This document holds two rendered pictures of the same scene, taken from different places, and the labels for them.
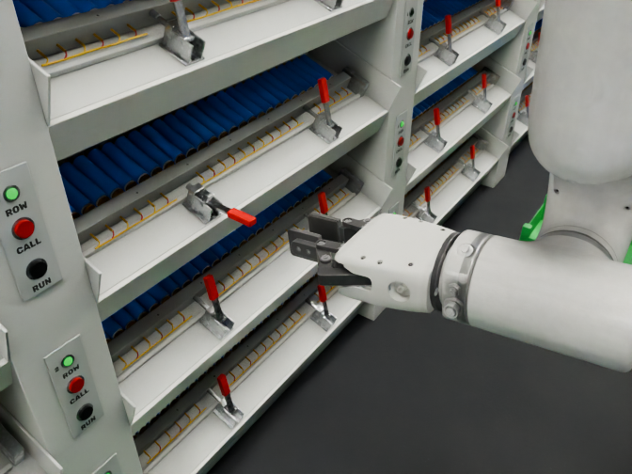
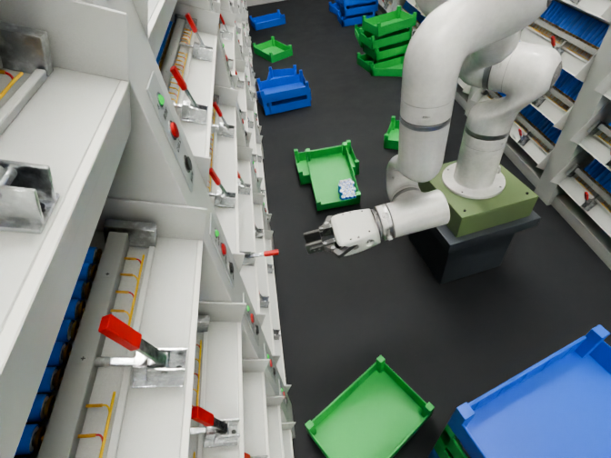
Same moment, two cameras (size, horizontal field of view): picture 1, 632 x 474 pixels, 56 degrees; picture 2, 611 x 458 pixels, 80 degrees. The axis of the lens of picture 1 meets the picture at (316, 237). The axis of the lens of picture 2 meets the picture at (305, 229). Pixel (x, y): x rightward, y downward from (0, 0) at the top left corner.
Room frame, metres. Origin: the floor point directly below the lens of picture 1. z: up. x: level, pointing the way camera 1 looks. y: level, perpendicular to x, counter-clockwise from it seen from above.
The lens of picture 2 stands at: (0.06, 0.36, 1.17)
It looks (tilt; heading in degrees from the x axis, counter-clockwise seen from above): 46 degrees down; 323
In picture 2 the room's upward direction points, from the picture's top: 9 degrees counter-clockwise
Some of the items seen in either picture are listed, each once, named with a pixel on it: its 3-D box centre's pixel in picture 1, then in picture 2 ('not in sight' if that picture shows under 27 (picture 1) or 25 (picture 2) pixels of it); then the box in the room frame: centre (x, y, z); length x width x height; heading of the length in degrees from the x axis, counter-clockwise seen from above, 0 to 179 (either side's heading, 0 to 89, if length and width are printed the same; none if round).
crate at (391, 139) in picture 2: not in sight; (415, 134); (0.99, -1.16, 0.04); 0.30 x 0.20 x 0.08; 26
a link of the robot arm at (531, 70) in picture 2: not in sight; (510, 92); (0.40, -0.63, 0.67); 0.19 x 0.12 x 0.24; 7
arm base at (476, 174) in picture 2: not in sight; (479, 156); (0.43, -0.62, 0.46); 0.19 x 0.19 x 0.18
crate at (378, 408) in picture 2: not in sight; (369, 420); (0.25, 0.10, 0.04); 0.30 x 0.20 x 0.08; 86
